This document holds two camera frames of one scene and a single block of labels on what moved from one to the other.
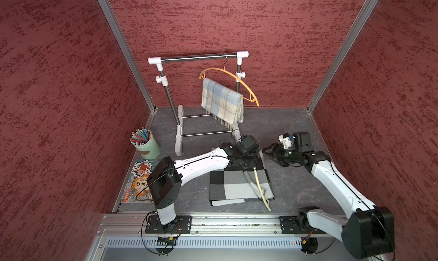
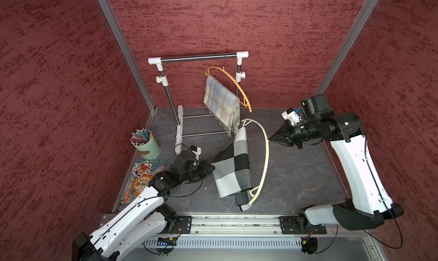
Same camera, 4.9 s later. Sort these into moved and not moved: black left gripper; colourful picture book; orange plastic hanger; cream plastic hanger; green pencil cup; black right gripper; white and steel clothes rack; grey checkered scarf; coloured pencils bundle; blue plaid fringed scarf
Moved: grey checkered scarf; cream plastic hanger; orange plastic hanger; black right gripper; black left gripper
Not moved: colourful picture book; coloured pencils bundle; white and steel clothes rack; green pencil cup; blue plaid fringed scarf
